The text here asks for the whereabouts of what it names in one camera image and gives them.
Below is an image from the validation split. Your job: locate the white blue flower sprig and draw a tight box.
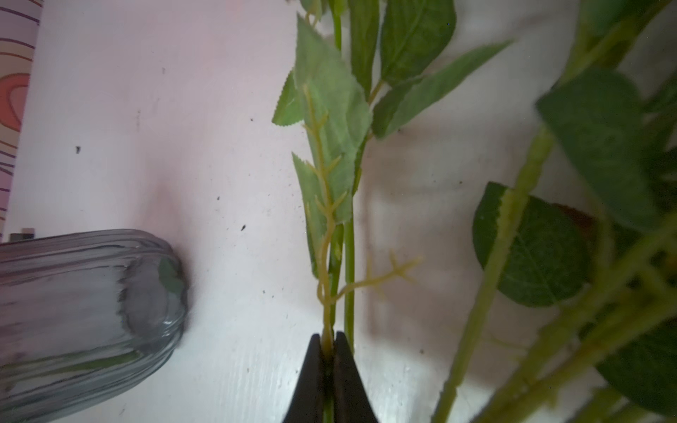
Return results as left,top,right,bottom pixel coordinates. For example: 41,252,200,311
432,1,676,422

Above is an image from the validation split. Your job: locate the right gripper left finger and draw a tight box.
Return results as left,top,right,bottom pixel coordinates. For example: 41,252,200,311
282,334,325,423

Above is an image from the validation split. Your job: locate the red grey glass vase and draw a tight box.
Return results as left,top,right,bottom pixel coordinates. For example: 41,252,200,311
1,229,188,422

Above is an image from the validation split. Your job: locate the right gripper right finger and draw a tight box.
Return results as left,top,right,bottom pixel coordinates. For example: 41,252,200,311
333,331,378,423

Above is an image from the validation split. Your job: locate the white blue-tinged rose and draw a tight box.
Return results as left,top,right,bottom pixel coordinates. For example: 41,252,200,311
270,0,514,423

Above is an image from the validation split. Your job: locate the small black block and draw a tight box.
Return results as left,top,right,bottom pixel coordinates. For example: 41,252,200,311
9,228,35,243

